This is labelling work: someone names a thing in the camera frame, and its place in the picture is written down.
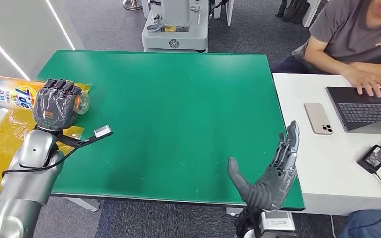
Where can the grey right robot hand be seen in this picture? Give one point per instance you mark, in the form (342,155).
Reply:
(272,187)

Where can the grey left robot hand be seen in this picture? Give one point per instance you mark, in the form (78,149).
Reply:
(55,106)

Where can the person's right hand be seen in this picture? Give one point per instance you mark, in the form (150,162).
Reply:
(364,81)

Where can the orange detergent bottle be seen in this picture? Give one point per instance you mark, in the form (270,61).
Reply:
(6,93)

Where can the person's right forearm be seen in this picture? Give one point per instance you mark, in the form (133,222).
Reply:
(323,60)

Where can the person's left forearm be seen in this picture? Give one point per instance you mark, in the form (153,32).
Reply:
(379,70)

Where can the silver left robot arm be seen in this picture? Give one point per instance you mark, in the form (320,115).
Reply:
(29,187)

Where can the dark grey laptop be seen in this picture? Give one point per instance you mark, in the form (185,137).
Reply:
(363,110)

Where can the person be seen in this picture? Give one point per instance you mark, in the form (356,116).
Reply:
(351,29)

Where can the beige smartphone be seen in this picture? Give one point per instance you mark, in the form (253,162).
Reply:
(318,118)

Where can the yellow taped cardboard box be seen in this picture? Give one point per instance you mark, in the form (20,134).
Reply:
(0,148)

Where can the black power adapter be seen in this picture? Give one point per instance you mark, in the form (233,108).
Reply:
(373,159)

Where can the white furniture panel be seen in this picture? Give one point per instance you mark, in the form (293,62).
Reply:
(312,11)
(224,10)

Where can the black equipment legs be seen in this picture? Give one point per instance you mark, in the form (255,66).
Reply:
(292,11)

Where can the white table leg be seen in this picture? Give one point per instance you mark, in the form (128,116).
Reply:
(85,204)

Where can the person's leg in jeans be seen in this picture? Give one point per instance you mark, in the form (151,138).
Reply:
(371,226)

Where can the chrome stanchion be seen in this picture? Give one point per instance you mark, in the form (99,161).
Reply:
(132,4)

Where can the grey robot stand machine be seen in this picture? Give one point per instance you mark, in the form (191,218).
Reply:
(176,36)

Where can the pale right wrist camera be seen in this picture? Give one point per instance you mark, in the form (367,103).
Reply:
(277,221)

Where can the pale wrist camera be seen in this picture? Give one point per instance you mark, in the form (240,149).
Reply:
(277,221)
(102,131)

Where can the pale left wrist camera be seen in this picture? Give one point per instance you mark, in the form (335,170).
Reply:
(102,131)

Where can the white wall light strip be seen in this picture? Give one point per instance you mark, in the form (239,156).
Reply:
(60,25)
(5,52)

